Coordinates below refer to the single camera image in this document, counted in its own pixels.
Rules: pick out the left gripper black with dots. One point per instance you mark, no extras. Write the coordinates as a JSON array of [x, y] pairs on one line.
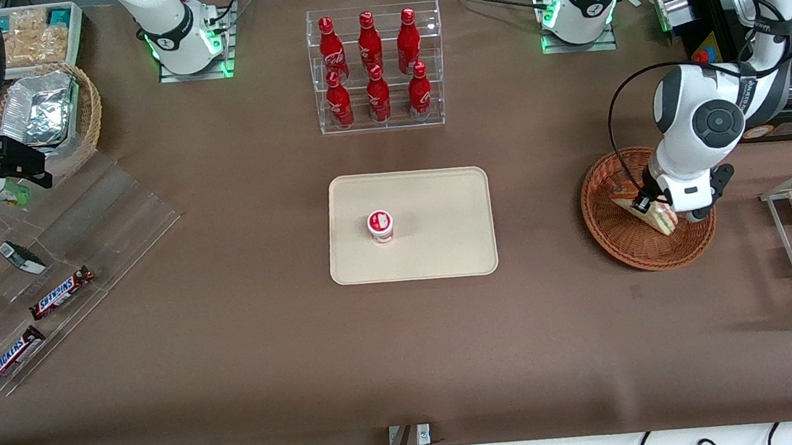
[[649, 190]]

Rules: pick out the triangle sandwich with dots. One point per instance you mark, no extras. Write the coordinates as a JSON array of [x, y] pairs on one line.
[[663, 223]]

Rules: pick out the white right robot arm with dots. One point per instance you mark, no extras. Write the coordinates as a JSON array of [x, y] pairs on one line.
[[166, 26]]

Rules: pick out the brown round wicker basket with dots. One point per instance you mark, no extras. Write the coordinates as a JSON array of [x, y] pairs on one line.
[[623, 244]]

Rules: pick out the light tan wicker basket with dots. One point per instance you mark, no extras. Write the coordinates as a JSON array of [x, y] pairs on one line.
[[89, 114]]

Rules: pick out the beige plastic tray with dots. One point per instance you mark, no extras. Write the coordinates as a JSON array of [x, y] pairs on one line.
[[442, 247]]

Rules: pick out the green white small bottle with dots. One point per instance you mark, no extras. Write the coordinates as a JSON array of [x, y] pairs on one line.
[[12, 192]]

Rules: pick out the silver foil pack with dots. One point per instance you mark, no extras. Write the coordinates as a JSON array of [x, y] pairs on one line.
[[40, 108]]

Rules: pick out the small black white box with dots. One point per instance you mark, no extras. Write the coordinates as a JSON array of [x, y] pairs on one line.
[[21, 258]]

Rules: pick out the clear acrylic stepped display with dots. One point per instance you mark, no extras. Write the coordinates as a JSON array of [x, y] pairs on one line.
[[113, 228]]

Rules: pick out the clear bag of crackers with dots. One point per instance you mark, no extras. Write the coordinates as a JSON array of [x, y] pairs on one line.
[[50, 43], [29, 20], [7, 50]]

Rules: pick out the snickers chocolate bar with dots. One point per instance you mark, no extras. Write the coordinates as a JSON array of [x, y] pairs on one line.
[[61, 292], [11, 358]]

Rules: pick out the white plastic bin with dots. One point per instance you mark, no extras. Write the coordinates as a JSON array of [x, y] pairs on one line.
[[78, 35]]

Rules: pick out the red cola bottle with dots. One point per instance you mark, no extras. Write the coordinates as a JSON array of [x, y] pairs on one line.
[[369, 40], [339, 104], [408, 39], [419, 96], [330, 47], [378, 100]]

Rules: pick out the clear acrylic bottle rack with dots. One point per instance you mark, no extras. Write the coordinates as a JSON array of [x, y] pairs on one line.
[[394, 124]]

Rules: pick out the red white yogurt cup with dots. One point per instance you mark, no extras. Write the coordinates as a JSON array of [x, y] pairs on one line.
[[381, 225]]

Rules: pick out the brown table cover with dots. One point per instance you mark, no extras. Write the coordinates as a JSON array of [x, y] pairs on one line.
[[237, 383]]

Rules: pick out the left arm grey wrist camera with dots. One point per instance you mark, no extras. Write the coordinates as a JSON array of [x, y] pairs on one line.
[[723, 184]]

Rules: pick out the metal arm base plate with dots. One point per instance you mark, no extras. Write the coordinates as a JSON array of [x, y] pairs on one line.
[[579, 47], [227, 35]]

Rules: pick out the aluminium bracket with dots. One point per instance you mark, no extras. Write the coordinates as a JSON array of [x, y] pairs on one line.
[[424, 434]]

